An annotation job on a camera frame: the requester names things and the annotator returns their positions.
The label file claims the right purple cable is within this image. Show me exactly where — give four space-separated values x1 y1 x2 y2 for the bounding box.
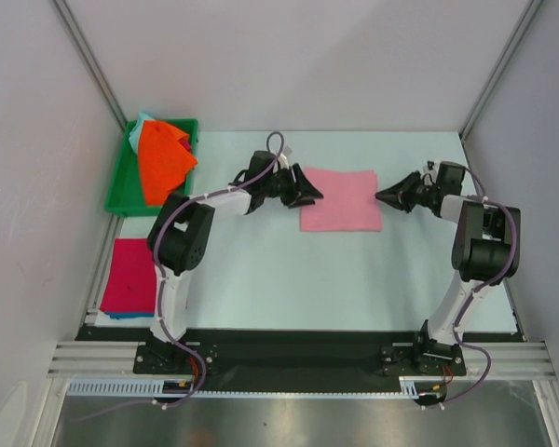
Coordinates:
418 165 518 409

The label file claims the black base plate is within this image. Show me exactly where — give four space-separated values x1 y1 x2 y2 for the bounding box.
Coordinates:
76 326 466 393

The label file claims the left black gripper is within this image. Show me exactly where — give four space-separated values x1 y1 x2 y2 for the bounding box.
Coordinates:
261 163 322 209

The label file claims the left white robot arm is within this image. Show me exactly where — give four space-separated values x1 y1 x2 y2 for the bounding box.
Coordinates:
147 151 323 373

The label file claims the light blue t shirt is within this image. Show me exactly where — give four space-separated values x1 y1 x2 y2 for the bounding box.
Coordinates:
128 111 156 155

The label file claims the slotted cable duct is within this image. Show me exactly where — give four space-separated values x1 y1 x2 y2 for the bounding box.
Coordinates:
67 378 443 400

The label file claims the folded magenta t shirt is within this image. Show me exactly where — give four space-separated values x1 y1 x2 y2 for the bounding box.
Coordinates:
100 238 157 314

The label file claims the pink t shirt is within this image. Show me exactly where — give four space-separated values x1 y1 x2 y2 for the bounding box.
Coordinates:
300 168 383 232

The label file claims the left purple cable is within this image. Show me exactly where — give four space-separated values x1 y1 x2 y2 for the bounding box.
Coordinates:
72 131 288 423

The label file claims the purple cable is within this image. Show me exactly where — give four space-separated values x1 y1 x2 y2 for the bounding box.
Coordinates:
418 165 518 409
72 131 288 423

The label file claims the aluminium frame rail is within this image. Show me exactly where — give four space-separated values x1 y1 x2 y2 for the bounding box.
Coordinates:
48 341 557 381

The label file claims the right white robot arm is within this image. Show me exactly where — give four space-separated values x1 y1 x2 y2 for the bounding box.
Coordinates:
375 161 522 373

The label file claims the folded blue t shirt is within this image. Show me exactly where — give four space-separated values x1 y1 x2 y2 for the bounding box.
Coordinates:
103 311 154 320

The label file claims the orange t shirt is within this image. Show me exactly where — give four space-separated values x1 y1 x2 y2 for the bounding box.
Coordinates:
138 120 198 207

